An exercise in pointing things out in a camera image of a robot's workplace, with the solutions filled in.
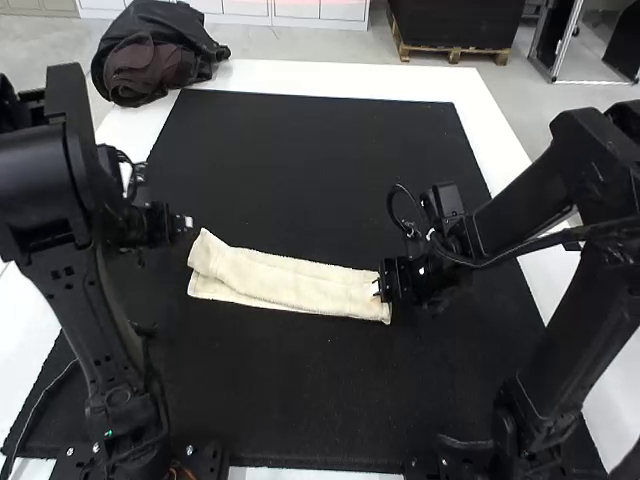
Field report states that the black crate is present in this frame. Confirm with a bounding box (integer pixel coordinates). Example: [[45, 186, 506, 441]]
[[387, 0, 552, 50]]

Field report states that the black cable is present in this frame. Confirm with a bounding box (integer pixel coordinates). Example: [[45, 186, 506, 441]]
[[432, 217, 640, 267], [387, 184, 432, 239]]

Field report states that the wooden pallet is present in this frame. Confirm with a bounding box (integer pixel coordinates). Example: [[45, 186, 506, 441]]
[[385, 3, 512, 66]]

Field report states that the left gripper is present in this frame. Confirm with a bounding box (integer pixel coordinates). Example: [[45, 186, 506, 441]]
[[141, 200, 197, 248]]

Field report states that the black mat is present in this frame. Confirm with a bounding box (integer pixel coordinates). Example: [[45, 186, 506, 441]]
[[0, 88, 609, 477]]

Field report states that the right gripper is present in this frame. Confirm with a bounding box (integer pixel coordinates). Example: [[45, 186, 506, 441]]
[[378, 252, 464, 307]]

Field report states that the grey cupboard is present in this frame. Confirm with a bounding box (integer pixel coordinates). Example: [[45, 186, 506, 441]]
[[0, 0, 372, 22]]

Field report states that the pale towel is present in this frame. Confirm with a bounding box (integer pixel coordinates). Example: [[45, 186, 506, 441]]
[[186, 227, 394, 327]]

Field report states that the black bag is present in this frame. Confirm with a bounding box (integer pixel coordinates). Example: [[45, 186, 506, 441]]
[[89, 0, 232, 107]]

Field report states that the metal frame cart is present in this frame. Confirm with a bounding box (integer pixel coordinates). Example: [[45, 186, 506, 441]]
[[526, 0, 587, 85]]

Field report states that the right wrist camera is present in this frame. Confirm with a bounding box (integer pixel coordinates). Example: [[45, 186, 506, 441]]
[[423, 182, 467, 222]]

